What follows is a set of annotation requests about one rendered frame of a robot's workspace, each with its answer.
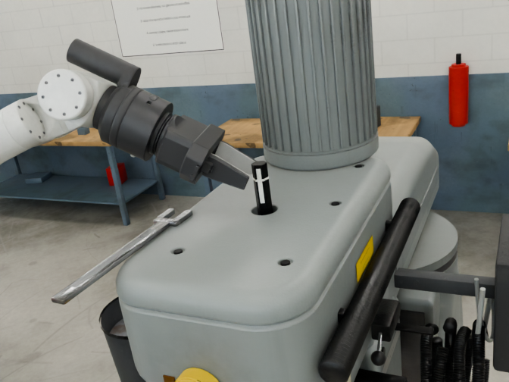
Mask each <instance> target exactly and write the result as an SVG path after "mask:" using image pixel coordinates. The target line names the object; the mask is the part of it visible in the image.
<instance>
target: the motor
mask: <svg viewBox="0 0 509 382"><path fill-rule="evenodd" d="M245 8H246V14H247V21H248V31H249V38H250V44H251V56H252V61H253V68H254V79H255V85H256V91H257V97H258V109H259V115H260V121H261V132H262V139H263V147H264V157H265V159H266V161H268V162H269V163H271V164H272V165H273V166H276V167H278V168H283V169H287V170H294V171H321V170H329V169H334V168H342V167H345V166H349V165H352V164H356V163H358V162H361V161H363V160H366V159H367V158H369V157H370V156H372V155H373V154H374V153H375V152H376V151H377V150H378V148H379V136H378V128H377V113H376V84H375V70H374V55H373V27H372V12H371V0H245Z"/></svg>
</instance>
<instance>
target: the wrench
mask: <svg viewBox="0 0 509 382"><path fill-rule="evenodd" d="M174 214H175V212H174V208H169V209H167V210H166V211H165V212H163V213H162V214H160V215H159V216H158V217H157V218H155V219H154V220H153V222H154V225H152V226H151V227H150V228H148V229H147V230H145V231H144V232H142V233H141V234H139V235H138V236H137V237H136V238H134V239H133V240H131V241H130V242H128V243H127V244H126V245H125V246H123V247H121V248H120V249H118V250H117V251H116V252H115V253H113V254H112V255H110V256H109V257H107V258H106V259H105V260H104V261H102V262H100V263H99V264H97V265H96V266H95V267H94V268H92V269H91V270H89V271H87V272H86V273H85V274H84V275H82V276H81V277H79V278H78V279H76V280H75V281H74V282H73V283H71V284H70V285H68V286H66V287H65V288H64V289H63V290H61V291H60V292H59V293H57V294H55V295H54V296H53V297H51V300H52V302H53V303H57V304H62V305H65V304H67V303H68V302H69V301H70V300H72V299H73V298H74V297H76V296H77V295H79V294H80V293H81V292H82V291H84V290H85V289H86V288H88V287H90V286H91V285H92V284H94V282H96V281H97V280H99V279H100V278H101V277H103V276H104V275H106V274H107V273H108V272H109V271H111V270H112V269H113V268H115V267H116V266H118V265H119V264H120V263H121V262H122V261H124V260H125V259H127V258H129V257H130V256H131V255H132V254H133V253H135V252H136V251H138V250H139V249H141V248H142V247H143V246H144V245H145V244H147V243H148V242H150V241H151V240H153V239H154V238H155V237H156V236H157V235H159V234H160V233H162V232H163V231H164V230H166V229H167V228H168V227H169V226H173V227H176V226H178V225H179V224H181V223H182V222H184V221H185V220H186V219H188V218H189V217H191V216H192V210H186V211H184V212H183V213H181V214H180V215H178V216H177V217H175V218H174V219H172V218H170V217H171V216H173V215H174Z"/></svg>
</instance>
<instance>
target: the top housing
mask: <svg viewBox="0 0 509 382"><path fill-rule="evenodd" d="M254 160H256V161H265V162H266V163H267V170H268V177H269V183H270V194H271V201H272V206H273V213H272V214H267V215H258V208H257V203H256V196H255V186H254V181H253V174H252V175H250V174H248V175H250V178H249V180H248V182H247V185H246V187H245V189H239V188H236V187H234V186H230V185H227V184H225V183H222V184H220V185H219V186H218V187H217V188H216V189H215V190H213V191H212V192H211V193H209V194H208V195H207V196H205V197H204V198H203V199H202V200H201V201H200V202H198V203H197V204H196V205H194V206H193V207H192V208H190V210H192V216H191V217H189V218H188V219H186V220H185V221H184V222H182V223H181V224H179V225H178V226H176V227H173V226H169V227H168V228H167V229H166V230H164V231H163V232H162V233H160V234H159V235H157V236H156V237H155V238H154V239H153V240H151V241H150V242H149V243H147V244H146V245H145V246H143V247H142V248H141V249H140V250H139V251H138V252H136V253H135V254H134V255H132V256H131V257H130V258H128V259H127V260H126V261H125V262H124V263H123V265H122V266H121V268H120V270H119V271H118V274H117V278H116V290H117V294H118V296H119V303H120V308H121V311H122V315H123V320H124V324H125V327H126V332H127V336H128V339H129V342H130V348H131V351H132V354H133V360H134V363H135V366H136V369H137V371H138V372H139V375H140V376H141V377H142V378H143V379H144V380H145V381H146V382H164V378H163V375H167V376H171V377H175V380H176V379H177V378H178V377H179V376H180V375H181V374H182V372H183V371H185V370H186V369H188V368H199V369H202V370H204V371H207V372H208V373H210V374H212V375H213V376H214V377H215V378H216V379H217V380H218V381H219V382H325V381H324V380H323V379H322V378H321V376H320V374H319V372H318V365H319V363H320V360H321V359H322V357H323V355H324V353H325V351H326V349H327V346H328V345H329V343H330V340H331V339H332V338H333V335H334V333H335V332H336V329H337V327H338V326H339V322H338V312H339V309H340V308H346V309H347V308H348V306H349V303H350V302H351V299H352V298H353V295H354V294H355V292H356V290H357V288H358V286H359V283H360V282H361V280H362V278H363V276H364V274H365V272H366V270H367V268H368V266H369V264H370V262H371V260H372V258H373V256H374V254H375V252H376V251H377V248H378V246H379V244H380V243H381V241H382V238H383V237H384V235H385V233H386V220H392V187H391V180H390V177H391V174H390V170H389V166H388V165H387V164H386V163H385V162H384V161H383V160H381V159H379V158H374V157H369V158H367V159H366V160H363V161H361V162H358V163H356V164H352V165H349V166H345V167H342V168H334V169H329V170H321V171H294V170H287V169H283V168H278V167H276V166H273V165H272V164H271V163H269V162H268V161H266V159H265V157H264V155H263V156H260V157H257V158H254Z"/></svg>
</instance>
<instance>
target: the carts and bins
mask: <svg viewBox="0 0 509 382"><path fill-rule="evenodd" d="M100 320H101V326H100V327H101V329H102V331H103V332H104V335H105V338H106V340H107V343H108V347H109V349H110V351H111V355H112V358H113V360H114V364H115V366H116V369H117V373H118V375H119V377H120V381H121V382H146V381H145V380H144V379H143V378H142V377H141V376H140V375H139V372H138V371H137V369H136V366H135V363H134V360H133V354H132V351H131V348H130V342H129V339H128V336H127V332H126V327H125V324H124V320H123V315H122V311H121V308H120V303H119V297H117V298H115V299H114V300H112V301H111V302H109V303H108V304H107V305H106V306H105V307H104V308H103V310H102V312H101V314H100V316H99V323H100Z"/></svg>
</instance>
